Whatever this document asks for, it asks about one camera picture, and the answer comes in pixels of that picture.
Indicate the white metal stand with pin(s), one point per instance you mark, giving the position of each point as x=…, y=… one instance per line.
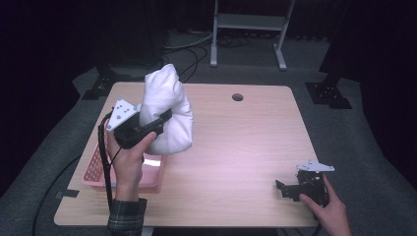
x=249, y=21

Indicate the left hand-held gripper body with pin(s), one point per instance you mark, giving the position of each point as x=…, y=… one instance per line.
x=129, y=131

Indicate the white cloth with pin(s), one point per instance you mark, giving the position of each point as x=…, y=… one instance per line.
x=168, y=108

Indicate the black stand base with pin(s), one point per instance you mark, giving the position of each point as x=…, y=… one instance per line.
x=105, y=83
x=327, y=93

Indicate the person's right hand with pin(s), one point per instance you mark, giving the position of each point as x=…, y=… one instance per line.
x=331, y=218

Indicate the person's left hand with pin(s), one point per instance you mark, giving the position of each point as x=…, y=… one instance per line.
x=128, y=167

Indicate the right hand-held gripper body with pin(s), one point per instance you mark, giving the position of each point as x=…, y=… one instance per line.
x=311, y=183

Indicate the pink plastic basket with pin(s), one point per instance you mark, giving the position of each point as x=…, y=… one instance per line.
x=95, y=168

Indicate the black tape strip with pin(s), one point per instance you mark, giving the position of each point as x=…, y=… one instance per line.
x=67, y=193

